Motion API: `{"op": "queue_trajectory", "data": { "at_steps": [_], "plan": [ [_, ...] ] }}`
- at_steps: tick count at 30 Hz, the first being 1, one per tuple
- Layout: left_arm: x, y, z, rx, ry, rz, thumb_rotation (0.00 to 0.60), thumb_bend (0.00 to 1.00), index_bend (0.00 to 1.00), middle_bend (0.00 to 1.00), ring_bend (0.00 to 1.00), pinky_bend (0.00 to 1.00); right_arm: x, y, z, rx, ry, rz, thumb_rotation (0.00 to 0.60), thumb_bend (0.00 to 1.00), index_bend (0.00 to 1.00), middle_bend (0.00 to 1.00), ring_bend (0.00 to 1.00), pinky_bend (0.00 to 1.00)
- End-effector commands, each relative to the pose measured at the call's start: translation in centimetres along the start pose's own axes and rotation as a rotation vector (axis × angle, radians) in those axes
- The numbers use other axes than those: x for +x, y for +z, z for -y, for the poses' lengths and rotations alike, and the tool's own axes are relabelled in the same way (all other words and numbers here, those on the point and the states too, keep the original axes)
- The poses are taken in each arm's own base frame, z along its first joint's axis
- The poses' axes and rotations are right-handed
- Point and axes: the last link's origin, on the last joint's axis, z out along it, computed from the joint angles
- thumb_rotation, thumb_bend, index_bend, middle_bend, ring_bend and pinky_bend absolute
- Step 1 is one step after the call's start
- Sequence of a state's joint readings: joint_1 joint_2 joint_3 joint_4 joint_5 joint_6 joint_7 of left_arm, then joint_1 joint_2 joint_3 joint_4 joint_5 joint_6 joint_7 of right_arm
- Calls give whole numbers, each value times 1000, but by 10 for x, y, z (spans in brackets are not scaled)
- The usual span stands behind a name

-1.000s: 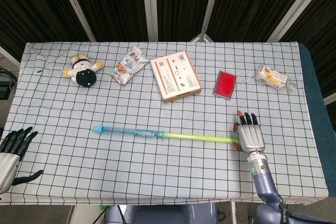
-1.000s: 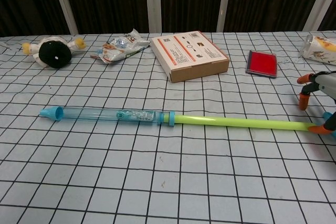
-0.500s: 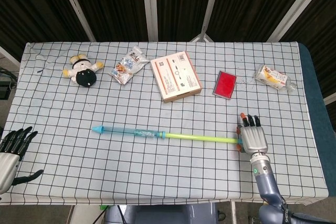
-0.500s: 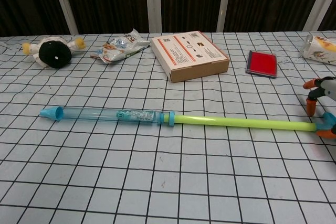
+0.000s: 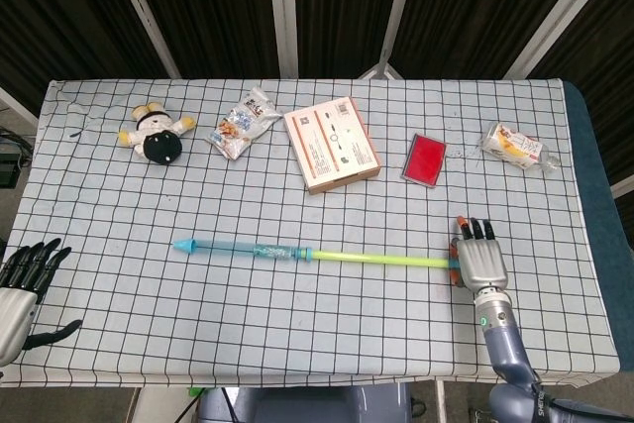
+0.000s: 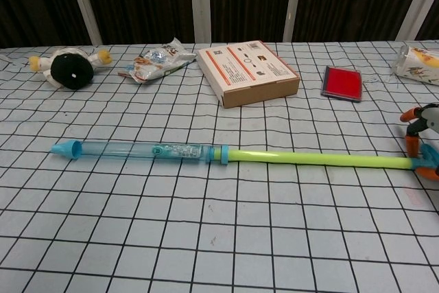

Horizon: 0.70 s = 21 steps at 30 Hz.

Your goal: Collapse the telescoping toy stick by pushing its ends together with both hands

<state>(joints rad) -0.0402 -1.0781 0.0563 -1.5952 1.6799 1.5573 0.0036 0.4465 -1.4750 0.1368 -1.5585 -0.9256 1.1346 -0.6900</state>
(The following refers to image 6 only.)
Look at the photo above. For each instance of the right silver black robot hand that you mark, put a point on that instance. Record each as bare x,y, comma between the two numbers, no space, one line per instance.
428,116

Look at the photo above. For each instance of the blue and yellow water pump toy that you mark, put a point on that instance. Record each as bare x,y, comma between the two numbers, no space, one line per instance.
171,150

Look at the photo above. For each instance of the clear bottle yellow label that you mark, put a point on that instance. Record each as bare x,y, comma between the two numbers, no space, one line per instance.
418,63

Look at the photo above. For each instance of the red ink pad case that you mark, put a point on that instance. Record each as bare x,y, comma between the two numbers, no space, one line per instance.
343,84

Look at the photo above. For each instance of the flat cardboard box orange print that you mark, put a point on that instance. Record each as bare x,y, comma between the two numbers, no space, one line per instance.
243,70

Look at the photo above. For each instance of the checkered white tablecloth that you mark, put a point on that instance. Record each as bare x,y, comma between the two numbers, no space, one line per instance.
219,221

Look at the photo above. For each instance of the crumpled silver snack bag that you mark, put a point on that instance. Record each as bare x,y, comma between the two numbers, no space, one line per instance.
154,63

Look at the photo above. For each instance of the white black plush toy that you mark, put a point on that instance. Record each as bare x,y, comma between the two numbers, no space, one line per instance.
72,71

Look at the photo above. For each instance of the white frame post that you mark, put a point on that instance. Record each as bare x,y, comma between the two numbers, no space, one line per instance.
200,5
84,5
294,5
413,5

